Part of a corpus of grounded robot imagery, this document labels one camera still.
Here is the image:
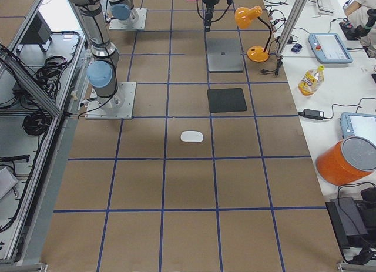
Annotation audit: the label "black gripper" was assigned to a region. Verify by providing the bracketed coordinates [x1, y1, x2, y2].
[202, 0, 220, 32]

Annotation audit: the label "white computer mouse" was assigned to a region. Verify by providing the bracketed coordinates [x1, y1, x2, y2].
[180, 130, 203, 143]

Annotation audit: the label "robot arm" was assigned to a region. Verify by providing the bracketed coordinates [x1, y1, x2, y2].
[108, 0, 139, 24]
[68, 0, 134, 109]

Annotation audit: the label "silver laptop notebook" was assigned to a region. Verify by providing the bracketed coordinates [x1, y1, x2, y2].
[206, 38, 244, 73]

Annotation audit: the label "black mousepad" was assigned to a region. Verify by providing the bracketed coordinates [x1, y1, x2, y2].
[207, 88, 247, 113]

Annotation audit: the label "orange desk lamp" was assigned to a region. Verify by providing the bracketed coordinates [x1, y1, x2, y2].
[234, 6, 271, 63]

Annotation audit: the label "small blue device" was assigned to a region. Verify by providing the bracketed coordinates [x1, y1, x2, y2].
[291, 43, 302, 53]

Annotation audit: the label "yellow drink bottle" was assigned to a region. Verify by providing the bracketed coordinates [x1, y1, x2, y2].
[298, 65, 325, 96]

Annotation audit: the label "white keyboard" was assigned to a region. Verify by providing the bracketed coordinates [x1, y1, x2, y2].
[315, 0, 334, 15]

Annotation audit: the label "blue teach pendant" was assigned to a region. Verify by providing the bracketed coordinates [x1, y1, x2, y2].
[308, 33, 353, 64]
[340, 113, 376, 144]

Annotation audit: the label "black power adapter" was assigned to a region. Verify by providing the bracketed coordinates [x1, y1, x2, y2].
[298, 109, 325, 120]

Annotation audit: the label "seated person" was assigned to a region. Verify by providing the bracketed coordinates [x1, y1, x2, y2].
[345, 0, 375, 50]

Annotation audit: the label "orange cylindrical container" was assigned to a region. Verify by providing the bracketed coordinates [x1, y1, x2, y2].
[315, 136, 375, 186]

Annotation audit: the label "black equipment box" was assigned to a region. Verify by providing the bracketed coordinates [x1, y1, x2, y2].
[325, 197, 368, 249]

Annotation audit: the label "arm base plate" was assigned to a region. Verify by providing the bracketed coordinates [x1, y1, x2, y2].
[84, 82, 136, 120]
[109, 6, 147, 31]

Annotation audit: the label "aluminium frame post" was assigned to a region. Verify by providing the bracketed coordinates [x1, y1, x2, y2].
[276, 0, 307, 59]

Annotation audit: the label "coiled black cables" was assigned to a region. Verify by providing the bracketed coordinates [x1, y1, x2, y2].
[22, 110, 49, 136]

